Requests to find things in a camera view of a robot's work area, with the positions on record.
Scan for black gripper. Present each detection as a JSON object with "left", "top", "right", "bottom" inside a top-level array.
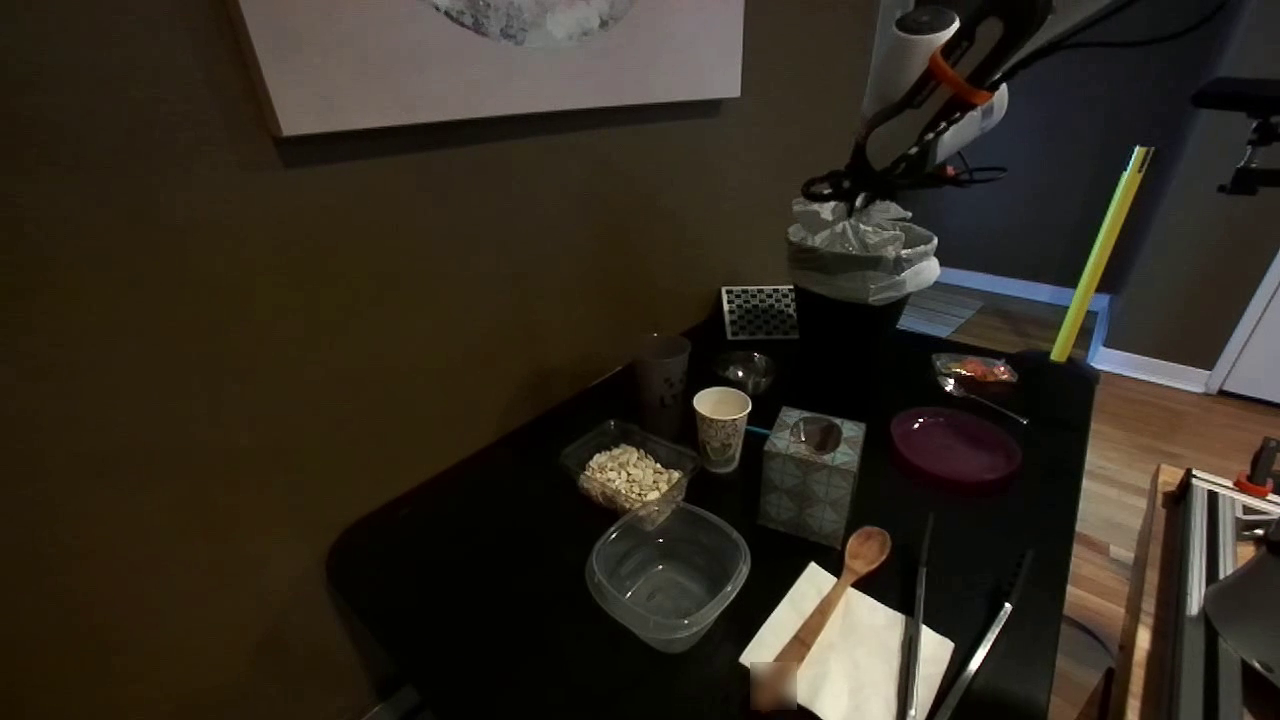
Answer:
[{"left": 798, "top": 125, "right": 1009, "bottom": 208}]

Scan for wooden spoon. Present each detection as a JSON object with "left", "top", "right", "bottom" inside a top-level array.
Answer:
[{"left": 750, "top": 521, "right": 897, "bottom": 714}]

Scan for black camera stand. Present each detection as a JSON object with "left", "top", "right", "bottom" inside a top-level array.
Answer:
[{"left": 1188, "top": 78, "right": 1280, "bottom": 202}]

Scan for popcorn pile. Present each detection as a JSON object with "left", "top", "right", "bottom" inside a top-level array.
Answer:
[{"left": 578, "top": 441, "right": 688, "bottom": 513}]

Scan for yellow green stick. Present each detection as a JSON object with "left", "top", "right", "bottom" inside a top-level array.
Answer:
[{"left": 1050, "top": 140, "right": 1156, "bottom": 367}]

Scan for white napkin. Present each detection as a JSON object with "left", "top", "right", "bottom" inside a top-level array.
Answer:
[{"left": 737, "top": 561, "right": 959, "bottom": 720}]

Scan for empty clear plastic container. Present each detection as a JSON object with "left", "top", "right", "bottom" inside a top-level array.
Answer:
[{"left": 581, "top": 502, "right": 755, "bottom": 657}]

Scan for white paper cup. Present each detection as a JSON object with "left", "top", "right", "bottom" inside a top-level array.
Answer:
[{"left": 688, "top": 386, "right": 755, "bottom": 477}]

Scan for white door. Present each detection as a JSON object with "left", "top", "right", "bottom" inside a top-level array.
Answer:
[{"left": 1203, "top": 252, "right": 1280, "bottom": 413}]

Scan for metal spoon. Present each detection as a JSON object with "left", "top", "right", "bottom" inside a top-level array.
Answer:
[{"left": 936, "top": 373, "right": 1031, "bottom": 433}]

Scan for white wall canvas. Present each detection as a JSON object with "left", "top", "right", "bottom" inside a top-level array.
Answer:
[{"left": 235, "top": 0, "right": 750, "bottom": 140}]

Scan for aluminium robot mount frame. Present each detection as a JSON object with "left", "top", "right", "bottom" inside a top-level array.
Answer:
[{"left": 1151, "top": 464, "right": 1280, "bottom": 720}]

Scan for metal tongs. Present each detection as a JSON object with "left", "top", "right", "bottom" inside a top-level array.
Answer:
[{"left": 928, "top": 557, "right": 1031, "bottom": 720}]

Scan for red black clamp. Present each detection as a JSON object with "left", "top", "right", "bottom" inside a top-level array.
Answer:
[{"left": 1232, "top": 437, "right": 1280, "bottom": 504}]

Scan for shiny snack wrapper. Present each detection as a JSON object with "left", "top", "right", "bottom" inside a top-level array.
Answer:
[{"left": 928, "top": 347, "right": 1023, "bottom": 392}]

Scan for dark tall tumbler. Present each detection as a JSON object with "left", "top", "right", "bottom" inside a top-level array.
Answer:
[{"left": 630, "top": 328, "right": 695, "bottom": 441}]

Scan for black tongs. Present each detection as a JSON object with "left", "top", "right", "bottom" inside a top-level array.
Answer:
[{"left": 891, "top": 513, "right": 942, "bottom": 720}]

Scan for clear plastic popcorn container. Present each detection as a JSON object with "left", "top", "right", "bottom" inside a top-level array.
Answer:
[{"left": 555, "top": 415, "right": 705, "bottom": 535}]

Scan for purple plate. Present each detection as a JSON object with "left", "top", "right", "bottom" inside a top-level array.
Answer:
[{"left": 889, "top": 404, "right": 1027, "bottom": 487}]

